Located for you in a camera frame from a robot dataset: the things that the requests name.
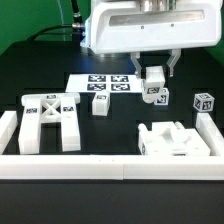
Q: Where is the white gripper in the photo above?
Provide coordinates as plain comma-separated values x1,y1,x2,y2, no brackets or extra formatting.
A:
84,0,223,79

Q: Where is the white chair seat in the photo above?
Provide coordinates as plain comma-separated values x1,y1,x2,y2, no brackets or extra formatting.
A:
138,121,211,157

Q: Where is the small white tagged cube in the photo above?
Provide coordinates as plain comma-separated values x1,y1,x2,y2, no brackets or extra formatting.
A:
154,88,169,106

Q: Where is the tilted white tagged cube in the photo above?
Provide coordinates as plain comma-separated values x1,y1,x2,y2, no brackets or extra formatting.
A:
193,93,215,112

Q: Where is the white marker sheet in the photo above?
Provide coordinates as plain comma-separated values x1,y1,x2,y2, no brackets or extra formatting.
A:
66,74,141,93

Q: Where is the white right fence bar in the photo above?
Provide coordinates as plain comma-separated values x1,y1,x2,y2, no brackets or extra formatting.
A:
196,113,224,157

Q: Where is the white fence bar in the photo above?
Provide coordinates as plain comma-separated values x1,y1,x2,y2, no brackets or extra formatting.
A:
0,155,224,180
0,111,18,155
196,113,224,157

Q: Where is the white front fence bar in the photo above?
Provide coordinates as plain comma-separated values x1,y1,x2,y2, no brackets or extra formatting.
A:
0,155,224,180

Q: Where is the white left fence bar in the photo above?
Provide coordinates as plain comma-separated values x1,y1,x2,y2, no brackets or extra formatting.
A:
0,111,18,155

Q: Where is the black cable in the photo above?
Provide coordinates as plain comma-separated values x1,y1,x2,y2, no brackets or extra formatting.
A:
26,0,87,42

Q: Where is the white chair back frame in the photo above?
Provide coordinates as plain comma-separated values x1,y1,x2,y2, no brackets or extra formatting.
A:
18,93,81,154

